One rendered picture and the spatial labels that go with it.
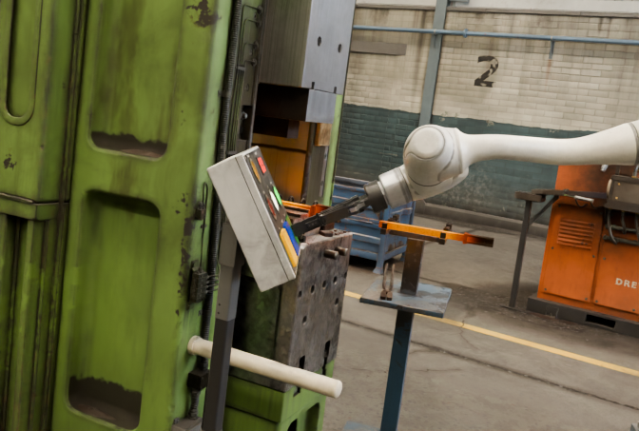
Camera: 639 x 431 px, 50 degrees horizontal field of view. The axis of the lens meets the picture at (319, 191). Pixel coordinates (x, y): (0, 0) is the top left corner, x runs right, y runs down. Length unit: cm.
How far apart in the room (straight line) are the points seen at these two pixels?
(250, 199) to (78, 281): 86
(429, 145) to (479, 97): 844
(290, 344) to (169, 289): 41
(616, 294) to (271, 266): 425
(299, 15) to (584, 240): 382
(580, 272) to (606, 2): 507
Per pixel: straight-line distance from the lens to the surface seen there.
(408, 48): 1035
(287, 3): 202
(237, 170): 140
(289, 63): 199
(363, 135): 1056
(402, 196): 164
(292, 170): 242
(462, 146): 150
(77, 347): 221
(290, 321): 205
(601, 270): 545
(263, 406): 218
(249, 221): 141
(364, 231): 594
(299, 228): 167
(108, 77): 208
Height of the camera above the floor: 131
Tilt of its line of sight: 7 degrees down
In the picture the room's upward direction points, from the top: 7 degrees clockwise
